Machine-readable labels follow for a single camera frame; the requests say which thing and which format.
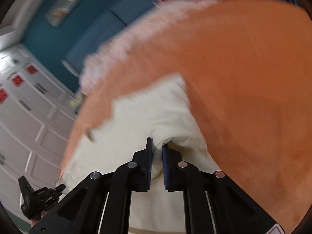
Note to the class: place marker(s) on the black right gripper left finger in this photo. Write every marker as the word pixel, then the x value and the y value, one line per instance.
pixel 101 203

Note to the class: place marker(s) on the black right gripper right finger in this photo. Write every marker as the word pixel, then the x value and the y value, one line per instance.
pixel 213 203

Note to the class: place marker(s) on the white panelled wardrobe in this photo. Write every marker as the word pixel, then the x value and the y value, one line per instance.
pixel 36 120

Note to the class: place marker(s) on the orange plush bed blanket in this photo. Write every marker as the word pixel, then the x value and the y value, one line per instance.
pixel 247 64

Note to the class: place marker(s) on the pink floral quilt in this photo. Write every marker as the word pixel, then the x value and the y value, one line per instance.
pixel 165 14

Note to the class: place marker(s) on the teal upholstered headboard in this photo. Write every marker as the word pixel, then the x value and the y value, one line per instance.
pixel 112 21

